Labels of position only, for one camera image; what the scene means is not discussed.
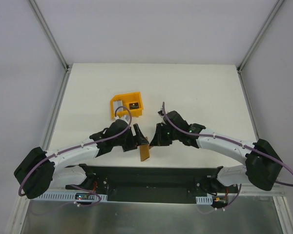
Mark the left aluminium frame post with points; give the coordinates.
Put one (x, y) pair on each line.
(48, 34)

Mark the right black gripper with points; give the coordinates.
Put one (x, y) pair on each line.
(161, 136)

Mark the grey credit card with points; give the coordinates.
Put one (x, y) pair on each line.
(118, 106)

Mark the right white cable duct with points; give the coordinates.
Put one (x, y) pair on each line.
(204, 200)

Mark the left white cable duct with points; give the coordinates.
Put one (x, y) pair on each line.
(71, 196)

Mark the black credit card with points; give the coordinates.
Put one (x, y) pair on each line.
(134, 106)

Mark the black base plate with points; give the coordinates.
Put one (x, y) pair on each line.
(152, 185)

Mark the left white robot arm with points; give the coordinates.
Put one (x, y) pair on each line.
(37, 172)

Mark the aluminium frame post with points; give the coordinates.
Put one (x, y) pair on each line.
(48, 34)
(261, 33)

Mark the white cable duct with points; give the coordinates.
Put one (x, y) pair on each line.
(204, 200)
(71, 196)

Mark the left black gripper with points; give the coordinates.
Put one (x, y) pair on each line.
(132, 139)

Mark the right aluminium frame post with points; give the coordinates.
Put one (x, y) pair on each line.
(261, 33)

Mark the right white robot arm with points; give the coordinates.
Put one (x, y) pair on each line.
(259, 162)

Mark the orange leather card holder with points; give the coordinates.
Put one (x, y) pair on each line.
(144, 152)

